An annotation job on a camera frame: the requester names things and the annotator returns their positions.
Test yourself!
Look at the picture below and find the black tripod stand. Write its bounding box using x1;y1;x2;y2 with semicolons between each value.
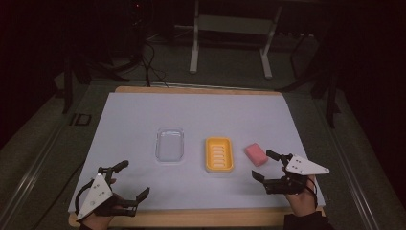
60;54;143;115
276;33;343;129

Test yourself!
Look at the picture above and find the pale table mat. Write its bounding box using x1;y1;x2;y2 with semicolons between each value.
68;92;327;213

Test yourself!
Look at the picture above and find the white metal stand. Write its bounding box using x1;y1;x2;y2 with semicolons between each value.
189;0;283;81

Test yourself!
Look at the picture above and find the clear plastic lid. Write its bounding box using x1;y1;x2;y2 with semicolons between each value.
154;127;186;164

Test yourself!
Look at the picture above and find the wooden table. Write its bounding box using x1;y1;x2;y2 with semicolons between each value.
67;85;327;229

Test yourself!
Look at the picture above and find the metal floor rail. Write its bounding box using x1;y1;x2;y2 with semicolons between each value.
0;123;70;224
325;126;381;230

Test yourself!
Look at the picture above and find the person's left hand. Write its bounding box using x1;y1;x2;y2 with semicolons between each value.
81;204;125;230

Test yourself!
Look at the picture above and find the pink soap bar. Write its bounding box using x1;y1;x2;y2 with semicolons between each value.
244;142;269;168

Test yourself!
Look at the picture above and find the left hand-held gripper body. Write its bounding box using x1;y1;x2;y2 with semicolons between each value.
75;172;140;221

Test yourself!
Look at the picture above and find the person's right hand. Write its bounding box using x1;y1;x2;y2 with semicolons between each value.
282;166;319;219

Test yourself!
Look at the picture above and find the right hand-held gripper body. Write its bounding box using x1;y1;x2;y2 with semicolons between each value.
263;153;330;196

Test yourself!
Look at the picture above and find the yellow soap dish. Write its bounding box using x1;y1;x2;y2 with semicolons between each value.
204;136;235;173

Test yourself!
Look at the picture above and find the black floor cable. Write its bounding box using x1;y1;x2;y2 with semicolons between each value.
140;39;169;88

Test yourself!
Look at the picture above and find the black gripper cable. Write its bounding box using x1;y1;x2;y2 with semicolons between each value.
75;179;98;215
305;175;319;210

